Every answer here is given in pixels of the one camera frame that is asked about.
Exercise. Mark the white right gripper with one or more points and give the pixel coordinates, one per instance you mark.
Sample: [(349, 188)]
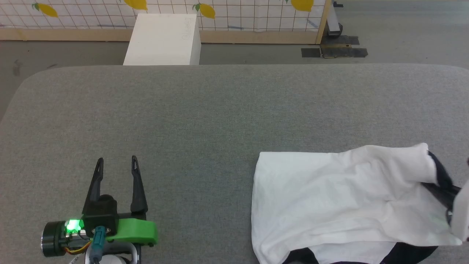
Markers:
[(462, 212)]

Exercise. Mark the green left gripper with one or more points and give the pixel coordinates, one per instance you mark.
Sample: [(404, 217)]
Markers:
[(135, 231)]

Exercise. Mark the white and black shirt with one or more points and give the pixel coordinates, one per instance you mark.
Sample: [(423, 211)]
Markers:
[(329, 198)]

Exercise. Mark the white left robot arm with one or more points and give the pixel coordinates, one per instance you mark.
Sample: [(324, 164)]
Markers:
[(117, 256)]

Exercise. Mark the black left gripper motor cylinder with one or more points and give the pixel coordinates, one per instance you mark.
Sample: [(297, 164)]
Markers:
[(55, 238)]

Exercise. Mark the white box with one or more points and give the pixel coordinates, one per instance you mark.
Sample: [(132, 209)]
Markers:
[(161, 40)]

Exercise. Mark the lemon print partition panel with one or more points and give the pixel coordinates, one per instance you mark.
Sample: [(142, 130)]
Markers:
[(256, 18)]

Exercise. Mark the metal partition stand foot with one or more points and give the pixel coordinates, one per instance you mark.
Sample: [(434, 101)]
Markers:
[(334, 25)]

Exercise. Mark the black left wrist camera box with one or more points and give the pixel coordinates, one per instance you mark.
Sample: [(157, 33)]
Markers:
[(100, 212)]

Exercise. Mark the black floor base plate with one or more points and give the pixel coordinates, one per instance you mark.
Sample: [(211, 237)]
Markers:
[(337, 51)]

